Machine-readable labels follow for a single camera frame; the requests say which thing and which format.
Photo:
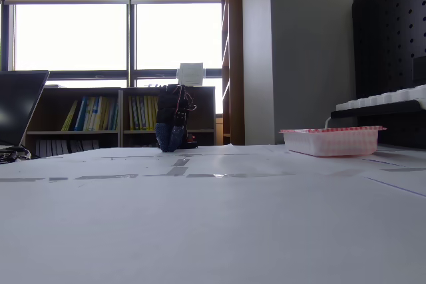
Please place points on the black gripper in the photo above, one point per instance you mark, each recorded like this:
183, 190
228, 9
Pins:
165, 124

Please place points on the black perforated pegboard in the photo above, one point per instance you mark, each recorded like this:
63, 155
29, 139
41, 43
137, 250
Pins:
389, 38

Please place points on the low wooden bookshelf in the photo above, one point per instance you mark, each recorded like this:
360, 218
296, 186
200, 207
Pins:
100, 94

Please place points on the dark grey box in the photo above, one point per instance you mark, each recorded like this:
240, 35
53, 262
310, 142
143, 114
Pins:
420, 71

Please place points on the white power strip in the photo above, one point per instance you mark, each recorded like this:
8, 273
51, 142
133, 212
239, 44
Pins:
382, 97

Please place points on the black shelf ledge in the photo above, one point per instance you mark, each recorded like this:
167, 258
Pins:
376, 109

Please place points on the white paper sign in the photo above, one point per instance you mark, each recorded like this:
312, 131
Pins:
191, 74

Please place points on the black laptop screen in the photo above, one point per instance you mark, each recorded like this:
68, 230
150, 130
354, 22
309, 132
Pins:
18, 104

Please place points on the pink checkered plastic tray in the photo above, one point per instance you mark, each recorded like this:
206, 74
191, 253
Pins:
333, 141

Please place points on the tall brown wooden shelf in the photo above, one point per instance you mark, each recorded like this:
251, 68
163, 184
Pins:
234, 54

